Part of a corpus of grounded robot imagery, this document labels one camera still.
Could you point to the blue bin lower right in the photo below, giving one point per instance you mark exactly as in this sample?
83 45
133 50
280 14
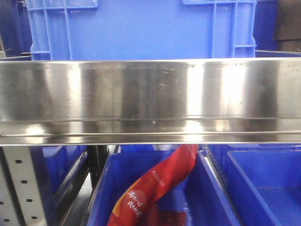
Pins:
263 182

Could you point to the stainless steel shelf beam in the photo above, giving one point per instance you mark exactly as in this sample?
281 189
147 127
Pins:
197 101

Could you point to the red printed snack bag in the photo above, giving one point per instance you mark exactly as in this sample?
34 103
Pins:
152 185

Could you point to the blue crate on upper shelf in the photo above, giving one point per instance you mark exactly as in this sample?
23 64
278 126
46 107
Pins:
141 29

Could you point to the perforated grey metal upright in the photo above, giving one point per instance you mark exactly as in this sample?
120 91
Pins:
28 172

